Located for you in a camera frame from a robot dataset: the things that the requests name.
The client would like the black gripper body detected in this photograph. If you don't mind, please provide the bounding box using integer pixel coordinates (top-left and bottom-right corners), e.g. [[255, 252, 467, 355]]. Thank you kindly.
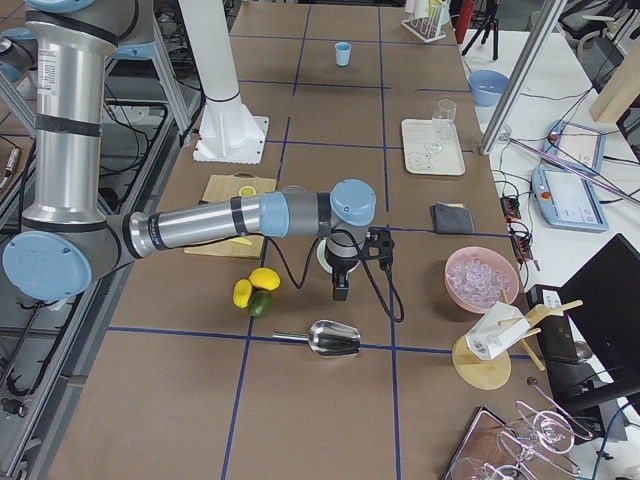
[[325, 228, 395, 286]]

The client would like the green ceramic bowl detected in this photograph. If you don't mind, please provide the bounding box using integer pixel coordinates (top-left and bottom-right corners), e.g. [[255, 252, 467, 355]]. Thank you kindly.
[[316, 239, 360, 274]]

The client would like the light blue plastic cup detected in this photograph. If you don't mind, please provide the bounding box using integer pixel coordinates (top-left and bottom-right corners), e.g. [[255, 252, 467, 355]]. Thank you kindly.
[[334, 41, 352, 67]]

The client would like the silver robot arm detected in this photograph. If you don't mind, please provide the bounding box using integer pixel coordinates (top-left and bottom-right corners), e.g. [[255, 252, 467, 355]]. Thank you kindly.
[[2, 1, 393, 302]]

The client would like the metal ice scoop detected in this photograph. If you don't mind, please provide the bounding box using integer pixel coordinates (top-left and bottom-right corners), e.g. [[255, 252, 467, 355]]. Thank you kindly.
[[272, 319, 361, 358]]

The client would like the blue bowl with fork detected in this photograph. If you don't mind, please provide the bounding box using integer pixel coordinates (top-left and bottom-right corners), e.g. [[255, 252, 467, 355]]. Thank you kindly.
[[468, 70, 509, 107]]

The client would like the grey folded cloth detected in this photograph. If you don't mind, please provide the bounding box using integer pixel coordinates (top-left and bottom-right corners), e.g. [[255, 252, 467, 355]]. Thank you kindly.
[[431, 202, 475, 235]]

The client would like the yellow lemon large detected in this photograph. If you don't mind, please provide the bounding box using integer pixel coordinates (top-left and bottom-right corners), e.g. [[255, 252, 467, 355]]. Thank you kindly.
[[248, 267, 281, 291]]

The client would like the yellow lemon small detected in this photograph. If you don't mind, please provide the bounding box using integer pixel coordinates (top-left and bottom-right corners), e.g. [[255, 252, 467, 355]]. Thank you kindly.
[[232, 278, 253, 309]]

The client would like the cream bear tray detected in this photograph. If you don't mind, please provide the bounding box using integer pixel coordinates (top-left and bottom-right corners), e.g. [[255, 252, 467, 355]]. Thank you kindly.
[[401, 119, 465, 176]]

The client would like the half lemon slice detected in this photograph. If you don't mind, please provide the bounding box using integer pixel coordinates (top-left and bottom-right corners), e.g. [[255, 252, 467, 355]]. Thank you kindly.
[[238, 185, 257, 197]]

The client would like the clear wine glass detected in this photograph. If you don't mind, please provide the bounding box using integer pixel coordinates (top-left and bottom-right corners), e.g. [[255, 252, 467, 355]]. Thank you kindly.
[[425, 99, 457, 154]]

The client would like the white mug on stand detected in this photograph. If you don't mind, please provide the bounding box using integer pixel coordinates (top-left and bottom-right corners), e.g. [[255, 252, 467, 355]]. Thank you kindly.
[[465, 302, 530, 361]]

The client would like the wooden mug tree stand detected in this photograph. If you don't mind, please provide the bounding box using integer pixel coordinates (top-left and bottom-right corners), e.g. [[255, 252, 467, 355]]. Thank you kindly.
[[452, 300, 583, 390]]

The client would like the wooden cutting board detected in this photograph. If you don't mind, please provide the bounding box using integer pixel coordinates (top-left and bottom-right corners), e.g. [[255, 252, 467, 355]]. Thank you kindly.
[[184, 173, 276, 259]]

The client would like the near blue teach pendant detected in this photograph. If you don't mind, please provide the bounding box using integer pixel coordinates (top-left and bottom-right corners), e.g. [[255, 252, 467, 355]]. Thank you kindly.
[[531, 167, 609, 232]]

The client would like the blue teach pendant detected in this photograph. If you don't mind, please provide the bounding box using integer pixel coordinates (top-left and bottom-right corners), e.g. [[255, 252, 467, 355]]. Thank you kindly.
[[543, 120, 606, 174], [531, 167, 609, 232]]

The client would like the far blue teach pendant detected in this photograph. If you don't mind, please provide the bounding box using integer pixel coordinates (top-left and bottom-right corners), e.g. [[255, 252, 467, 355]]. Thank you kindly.
[[543, 120, 606, 174]]

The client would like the black monitor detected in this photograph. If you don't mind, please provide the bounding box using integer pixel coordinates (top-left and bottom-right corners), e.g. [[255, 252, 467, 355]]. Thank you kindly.
[[540, 233, 639, 413]]

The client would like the dark tray with glasses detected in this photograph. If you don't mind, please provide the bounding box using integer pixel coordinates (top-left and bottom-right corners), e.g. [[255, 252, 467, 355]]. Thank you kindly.
[[442, 407, 581, 479]]

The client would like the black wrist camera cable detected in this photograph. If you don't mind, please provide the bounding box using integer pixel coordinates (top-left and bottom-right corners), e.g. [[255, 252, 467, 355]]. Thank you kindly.
[[269, 229, 406, 323]]

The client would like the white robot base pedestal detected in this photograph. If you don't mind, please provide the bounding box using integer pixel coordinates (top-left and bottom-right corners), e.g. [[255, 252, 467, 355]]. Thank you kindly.
[[179, 0, 269, 165]]

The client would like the white wire cup rack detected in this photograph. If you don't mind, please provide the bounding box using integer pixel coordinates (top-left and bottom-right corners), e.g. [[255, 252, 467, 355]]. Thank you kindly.
[[401, 0, 450, 43]]

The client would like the black camera tripod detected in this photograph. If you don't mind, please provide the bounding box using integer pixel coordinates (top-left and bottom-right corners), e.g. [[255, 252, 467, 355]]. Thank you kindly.
[[461, 0, 501, 61]]

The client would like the wooden post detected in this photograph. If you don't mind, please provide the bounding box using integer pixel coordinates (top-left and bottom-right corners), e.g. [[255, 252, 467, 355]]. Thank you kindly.
[[589, 40, 640, 124]]

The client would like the aluminium frame post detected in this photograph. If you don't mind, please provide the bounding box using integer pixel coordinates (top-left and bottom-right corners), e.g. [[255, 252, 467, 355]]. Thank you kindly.
[[479, 0, 568, 155]]

